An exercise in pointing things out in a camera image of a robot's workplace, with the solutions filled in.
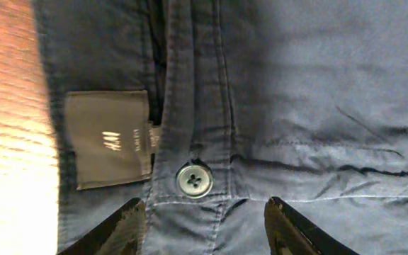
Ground navy blue shorts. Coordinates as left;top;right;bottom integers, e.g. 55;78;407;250
33;0;408;254

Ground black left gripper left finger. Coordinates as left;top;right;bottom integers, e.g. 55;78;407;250
59;198;146;255

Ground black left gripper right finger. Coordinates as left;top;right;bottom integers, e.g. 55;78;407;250
264;197;358;255

